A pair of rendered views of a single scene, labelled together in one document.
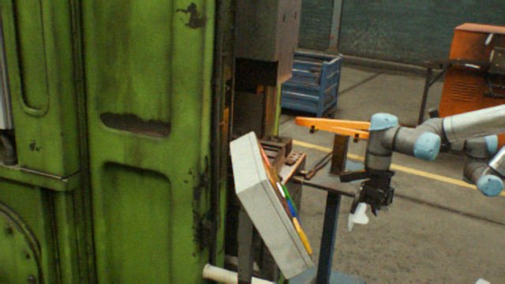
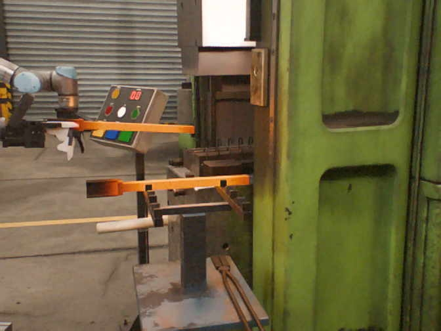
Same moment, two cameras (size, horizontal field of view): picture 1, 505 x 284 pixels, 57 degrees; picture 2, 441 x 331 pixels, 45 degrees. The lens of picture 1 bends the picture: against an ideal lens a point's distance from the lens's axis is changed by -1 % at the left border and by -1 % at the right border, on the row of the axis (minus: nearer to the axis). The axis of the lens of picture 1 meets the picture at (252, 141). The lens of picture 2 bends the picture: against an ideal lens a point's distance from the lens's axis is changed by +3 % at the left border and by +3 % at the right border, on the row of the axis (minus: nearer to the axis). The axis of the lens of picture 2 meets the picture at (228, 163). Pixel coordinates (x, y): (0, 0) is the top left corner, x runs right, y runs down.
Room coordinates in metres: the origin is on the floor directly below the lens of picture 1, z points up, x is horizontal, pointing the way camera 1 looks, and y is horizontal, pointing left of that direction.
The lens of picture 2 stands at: (3.24, -1.20, 1.33)
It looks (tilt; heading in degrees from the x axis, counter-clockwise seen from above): 12 degrees down; 140
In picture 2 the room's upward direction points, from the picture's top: straight up
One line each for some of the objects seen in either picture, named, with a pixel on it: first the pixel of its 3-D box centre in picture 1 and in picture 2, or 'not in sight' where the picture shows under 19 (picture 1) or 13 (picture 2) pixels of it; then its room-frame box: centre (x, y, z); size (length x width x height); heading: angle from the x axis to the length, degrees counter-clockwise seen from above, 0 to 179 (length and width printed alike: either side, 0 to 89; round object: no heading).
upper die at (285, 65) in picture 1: (232, 62); (243, 61); (1.78, 0.10, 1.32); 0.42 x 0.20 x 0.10; 71
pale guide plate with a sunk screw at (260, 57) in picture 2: not in sight; (259, 77); (2.05, -0.08, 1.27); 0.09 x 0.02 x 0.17; 161
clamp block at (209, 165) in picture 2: (276, 145); (222, 171); (1.90, -0.10, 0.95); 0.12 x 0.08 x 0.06; 71
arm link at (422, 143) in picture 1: (418, 142); (38, 81); (1.23, -0.46, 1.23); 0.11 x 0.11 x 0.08; 54
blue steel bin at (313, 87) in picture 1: (287, 80); not in sight; (5.96, -0.40, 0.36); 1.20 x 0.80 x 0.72; 66
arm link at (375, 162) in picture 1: (378, 159); (68, 102); (1.27, -0.37, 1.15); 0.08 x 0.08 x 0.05
